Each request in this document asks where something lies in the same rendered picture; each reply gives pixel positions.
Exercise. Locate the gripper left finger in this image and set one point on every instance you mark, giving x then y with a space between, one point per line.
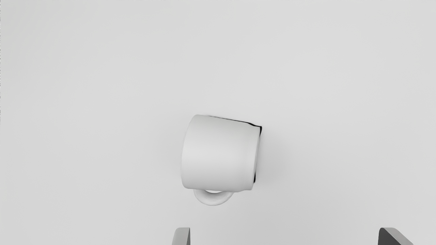
181 237

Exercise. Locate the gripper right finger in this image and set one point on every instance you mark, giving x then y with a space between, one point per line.
391 238

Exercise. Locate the white ceramic mug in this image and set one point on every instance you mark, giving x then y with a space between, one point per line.
218 156

